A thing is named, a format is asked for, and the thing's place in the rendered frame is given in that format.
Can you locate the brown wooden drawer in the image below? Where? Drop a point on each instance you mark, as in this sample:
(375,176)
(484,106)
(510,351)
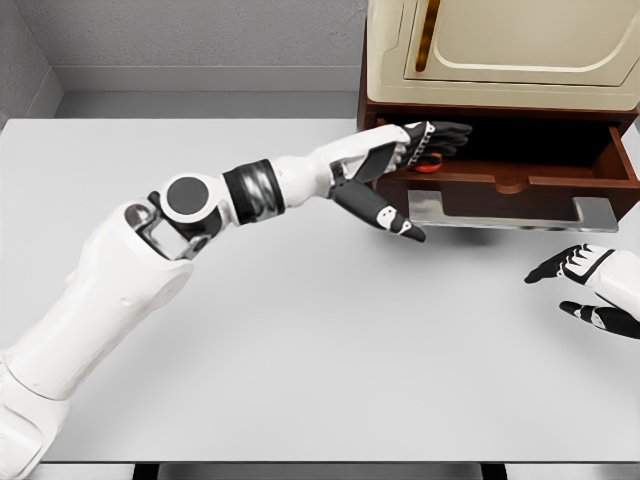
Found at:
(500,201)

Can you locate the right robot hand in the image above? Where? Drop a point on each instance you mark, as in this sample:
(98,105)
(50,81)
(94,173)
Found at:
(617,275)

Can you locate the red switch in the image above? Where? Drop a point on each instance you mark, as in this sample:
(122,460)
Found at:
(429,166)

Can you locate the cream cabinet door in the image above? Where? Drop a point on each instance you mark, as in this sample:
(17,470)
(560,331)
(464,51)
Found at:
(525,40)

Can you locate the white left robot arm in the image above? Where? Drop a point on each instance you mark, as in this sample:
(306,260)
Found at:
(100,310)

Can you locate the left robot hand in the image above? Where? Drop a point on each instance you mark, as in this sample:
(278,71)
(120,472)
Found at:
(360,150)

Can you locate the brown wooden cabinet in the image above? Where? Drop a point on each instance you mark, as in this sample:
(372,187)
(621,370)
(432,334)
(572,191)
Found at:
(367,107)

